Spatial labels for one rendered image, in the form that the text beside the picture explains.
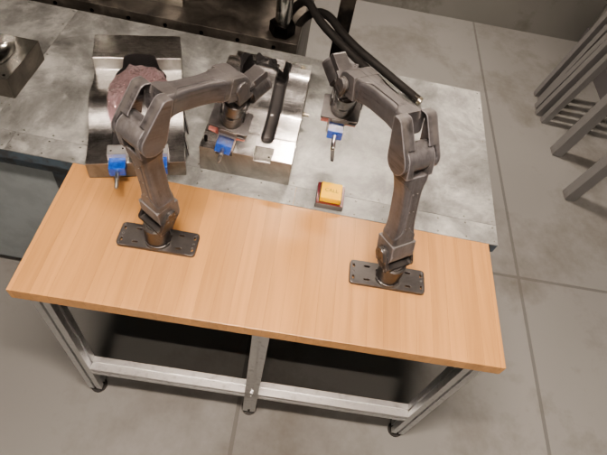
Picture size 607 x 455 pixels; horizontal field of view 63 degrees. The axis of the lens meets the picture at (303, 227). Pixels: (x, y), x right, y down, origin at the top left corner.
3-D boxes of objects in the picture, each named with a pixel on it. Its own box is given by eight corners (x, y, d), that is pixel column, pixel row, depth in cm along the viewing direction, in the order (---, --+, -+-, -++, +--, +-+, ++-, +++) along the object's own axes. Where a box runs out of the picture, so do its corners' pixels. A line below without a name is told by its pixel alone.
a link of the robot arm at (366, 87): (336, 66, 115) (412, 130, 95) (368, 60, 118) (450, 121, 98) (332, 114, 123) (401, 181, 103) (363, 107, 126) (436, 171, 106)
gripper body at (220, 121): (215, 104, 127) (217, 89, 120) (253, 117, 129) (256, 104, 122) (207, 126, 125) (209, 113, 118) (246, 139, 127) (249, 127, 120)
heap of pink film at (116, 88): (172, 131, 142) (169, 110, 136) (107, 132, 139) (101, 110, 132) (171, 73, 157) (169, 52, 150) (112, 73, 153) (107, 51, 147)
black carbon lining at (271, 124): (273, 150, 142) (276, 125, 134) (218, 139, 141) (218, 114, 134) (292, 76, 163) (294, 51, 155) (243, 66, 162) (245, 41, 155)
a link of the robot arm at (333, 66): (312, 69, 125) (329, 42, 114) (341, 63, 128) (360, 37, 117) (327, 110, 124) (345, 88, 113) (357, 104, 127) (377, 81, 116)
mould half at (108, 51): (186, 174, 141) (183, 147, 132) (88, 178, 136) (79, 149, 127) (182, 64, 169) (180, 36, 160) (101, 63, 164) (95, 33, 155)
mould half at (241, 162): (287, 185, 144) (294, 153, 133) (200, 168, 143) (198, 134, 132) (310, 79, 174) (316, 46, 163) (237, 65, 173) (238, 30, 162)
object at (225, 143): (225, 172, 130) (229, 156, 126) (206, 166, 129) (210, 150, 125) (235, 143, 139) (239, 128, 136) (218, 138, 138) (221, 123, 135)
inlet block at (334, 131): (339, 157, 138) (343, 143, 134) (322, 153, 138) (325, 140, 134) (343, 126, 146) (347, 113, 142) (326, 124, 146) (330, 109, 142)
